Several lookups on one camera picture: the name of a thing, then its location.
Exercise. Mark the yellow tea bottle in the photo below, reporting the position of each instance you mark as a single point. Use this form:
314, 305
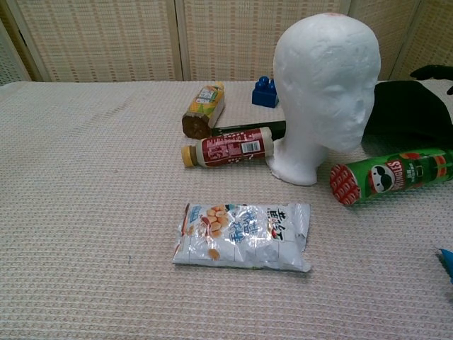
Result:
205, 110

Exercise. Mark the blue snack packet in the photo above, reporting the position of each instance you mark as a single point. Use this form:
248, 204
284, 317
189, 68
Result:
447, 263

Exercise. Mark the woven folding screen panel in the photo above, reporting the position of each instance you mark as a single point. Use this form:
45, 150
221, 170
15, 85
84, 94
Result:
393, 32
240, 39
99, 39
12, 53
435, 35

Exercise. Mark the black plastic tray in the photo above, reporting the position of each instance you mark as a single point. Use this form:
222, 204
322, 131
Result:
255, 126

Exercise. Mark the black baseball cap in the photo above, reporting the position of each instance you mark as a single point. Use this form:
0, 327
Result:
407, 110

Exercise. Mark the red label milk tea bottle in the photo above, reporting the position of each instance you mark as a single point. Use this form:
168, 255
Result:
230, 148

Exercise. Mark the blue building block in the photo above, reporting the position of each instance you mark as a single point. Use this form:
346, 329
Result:
263, 93

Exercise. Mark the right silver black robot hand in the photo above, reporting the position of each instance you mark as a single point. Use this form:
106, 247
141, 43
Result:
437, 72

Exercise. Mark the pale woven tablecloth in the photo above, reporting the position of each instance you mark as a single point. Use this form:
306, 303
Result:
88, 212

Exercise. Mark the white peanut snack bag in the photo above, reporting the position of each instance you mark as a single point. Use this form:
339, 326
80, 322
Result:
244, 237

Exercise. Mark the green Pringles can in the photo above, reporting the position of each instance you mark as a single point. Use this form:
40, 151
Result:
396, 175

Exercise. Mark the white foam mannequin head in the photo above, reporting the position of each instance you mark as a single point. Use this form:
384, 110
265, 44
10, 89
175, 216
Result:
322, 78

